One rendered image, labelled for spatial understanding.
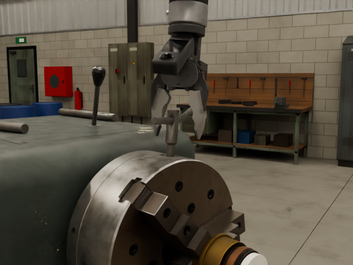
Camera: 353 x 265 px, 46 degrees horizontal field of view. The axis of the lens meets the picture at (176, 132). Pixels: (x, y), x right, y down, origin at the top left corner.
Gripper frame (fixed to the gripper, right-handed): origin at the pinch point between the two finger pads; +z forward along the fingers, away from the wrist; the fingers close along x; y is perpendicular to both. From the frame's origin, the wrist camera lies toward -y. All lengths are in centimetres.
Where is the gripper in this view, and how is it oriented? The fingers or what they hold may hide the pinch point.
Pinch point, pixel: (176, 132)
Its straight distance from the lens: 78.4
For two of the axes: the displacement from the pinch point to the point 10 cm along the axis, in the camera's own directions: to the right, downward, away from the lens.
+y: 2.9, -0.5, 9.6
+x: -9.6, -0.9, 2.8
